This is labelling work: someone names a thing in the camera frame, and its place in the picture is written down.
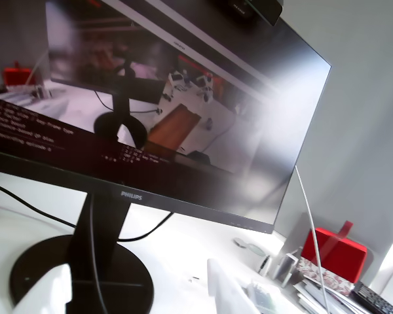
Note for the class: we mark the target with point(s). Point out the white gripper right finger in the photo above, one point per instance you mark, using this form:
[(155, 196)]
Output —
[(222, 288)]

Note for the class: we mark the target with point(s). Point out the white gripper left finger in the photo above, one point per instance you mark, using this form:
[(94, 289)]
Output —
[(42, 291)]

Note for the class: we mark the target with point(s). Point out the small silver containers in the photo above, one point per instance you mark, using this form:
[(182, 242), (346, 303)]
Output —
[(286, 266)]

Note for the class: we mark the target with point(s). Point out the black monitor stand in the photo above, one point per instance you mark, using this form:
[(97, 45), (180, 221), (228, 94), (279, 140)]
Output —
[(95, 235)]

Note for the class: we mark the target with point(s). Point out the stack of papers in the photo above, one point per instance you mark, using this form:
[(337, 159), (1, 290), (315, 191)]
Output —
[(314, 301)]

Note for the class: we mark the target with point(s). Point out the black Philips monitor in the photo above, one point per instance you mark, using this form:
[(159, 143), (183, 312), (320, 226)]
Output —
[(216, 183)]

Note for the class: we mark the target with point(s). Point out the floral patterned box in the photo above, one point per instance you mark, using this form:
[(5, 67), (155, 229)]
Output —
[(327, 278)]

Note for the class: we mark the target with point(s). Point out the red box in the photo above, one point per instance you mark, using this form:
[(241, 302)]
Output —
[(344, 255)]

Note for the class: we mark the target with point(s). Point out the black remote control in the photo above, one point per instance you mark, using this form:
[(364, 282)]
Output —
[(375, 299)]

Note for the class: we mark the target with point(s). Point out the black webcam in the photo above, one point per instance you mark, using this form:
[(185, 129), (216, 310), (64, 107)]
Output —
[(249, 11)]

